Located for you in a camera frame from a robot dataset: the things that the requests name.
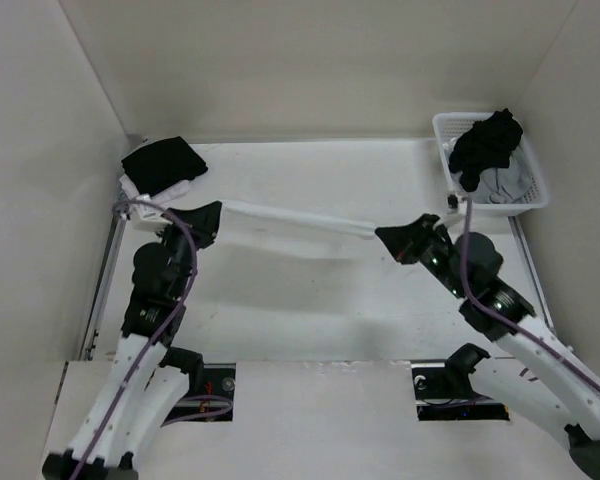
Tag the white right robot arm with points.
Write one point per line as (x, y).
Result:
(563, 396)

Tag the right aluminium table rail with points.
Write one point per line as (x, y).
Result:
(531, 272)

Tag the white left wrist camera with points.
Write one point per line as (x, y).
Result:
(142, 213)

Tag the aluminium table rail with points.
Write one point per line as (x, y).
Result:
(531, 272)
(89, 337)

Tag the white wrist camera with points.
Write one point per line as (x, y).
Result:
(457, 208)
(142, 213)

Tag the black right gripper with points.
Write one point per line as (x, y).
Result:
(404, 240)

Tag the grey tank top in basket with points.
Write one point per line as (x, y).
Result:
(500, 186)

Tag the white tank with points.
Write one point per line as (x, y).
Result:
(132, 198)
(292, 233)

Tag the black tank top in basket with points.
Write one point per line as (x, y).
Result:
(488, 144)

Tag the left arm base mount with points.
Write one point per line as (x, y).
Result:
(209, 399)

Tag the folded white tank top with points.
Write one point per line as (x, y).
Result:
(132, 198)

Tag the folded black tank top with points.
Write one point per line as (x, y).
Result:
(159, 165)

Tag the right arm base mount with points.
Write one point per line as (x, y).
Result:
(440, 397)

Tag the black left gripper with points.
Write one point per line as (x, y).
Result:
(202, 222)

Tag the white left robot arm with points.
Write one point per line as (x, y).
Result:
(148, 375)

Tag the white plastic laundry basket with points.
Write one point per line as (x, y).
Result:
(448, 127)

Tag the left aluminium table rail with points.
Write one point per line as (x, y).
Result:
(89, 337)

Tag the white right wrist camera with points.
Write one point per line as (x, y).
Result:
(457, 208)

